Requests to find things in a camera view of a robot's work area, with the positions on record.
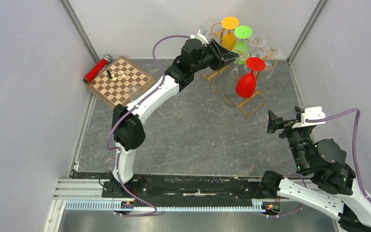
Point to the orange wine glass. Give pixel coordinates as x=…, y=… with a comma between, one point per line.
x=228, y=39

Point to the green wine glass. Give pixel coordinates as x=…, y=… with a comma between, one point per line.
x=241, y=47

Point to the red wine glass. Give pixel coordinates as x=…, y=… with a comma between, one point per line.
x=247, y=83

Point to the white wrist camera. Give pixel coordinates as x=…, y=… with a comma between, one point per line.
x=310, y=116
x=201, y=36

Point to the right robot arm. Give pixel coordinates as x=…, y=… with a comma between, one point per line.
x=341, y=194

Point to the clear back wine glass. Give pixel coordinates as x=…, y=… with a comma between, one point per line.
x=257, y=42

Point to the clear green-rimmed wine glass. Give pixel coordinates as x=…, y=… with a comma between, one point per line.
x=233, y=76

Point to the wooden chessboard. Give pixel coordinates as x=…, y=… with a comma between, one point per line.
x=114, y=92

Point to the red glitter tube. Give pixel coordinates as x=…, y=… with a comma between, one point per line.
x=96, y=69

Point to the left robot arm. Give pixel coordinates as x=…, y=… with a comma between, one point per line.
x=127, y=123

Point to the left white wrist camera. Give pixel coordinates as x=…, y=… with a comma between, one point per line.
x=201, y=36

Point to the black chess piece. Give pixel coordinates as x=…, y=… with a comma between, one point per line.
x=109, y=74

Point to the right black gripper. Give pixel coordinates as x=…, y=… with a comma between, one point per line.
x=274, y=122

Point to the gold wire glass rack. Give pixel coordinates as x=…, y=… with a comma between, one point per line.
x=218, y=79

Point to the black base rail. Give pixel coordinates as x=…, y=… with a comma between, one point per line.
x=194, y=191

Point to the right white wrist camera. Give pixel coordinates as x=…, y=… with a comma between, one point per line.
x=310, y=116

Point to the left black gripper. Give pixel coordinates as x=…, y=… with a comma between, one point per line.
x=222, y=56

